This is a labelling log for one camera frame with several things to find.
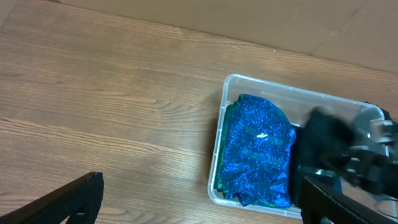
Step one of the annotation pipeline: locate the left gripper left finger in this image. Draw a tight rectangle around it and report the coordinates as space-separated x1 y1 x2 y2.
1 172 104 224

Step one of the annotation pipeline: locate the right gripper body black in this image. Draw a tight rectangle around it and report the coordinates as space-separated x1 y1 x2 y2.
341 102 397 198

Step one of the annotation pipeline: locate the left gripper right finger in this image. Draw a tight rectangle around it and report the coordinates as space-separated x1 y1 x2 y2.
298 176 395 224

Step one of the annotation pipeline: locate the black cloth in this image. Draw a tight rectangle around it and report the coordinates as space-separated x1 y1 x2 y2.
289 107 354 207

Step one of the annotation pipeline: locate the blue green sequin cloth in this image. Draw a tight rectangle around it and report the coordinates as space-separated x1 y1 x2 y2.
214 94 296 208

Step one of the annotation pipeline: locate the clear plastic storage bin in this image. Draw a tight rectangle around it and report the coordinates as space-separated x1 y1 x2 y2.
208 73 385 219

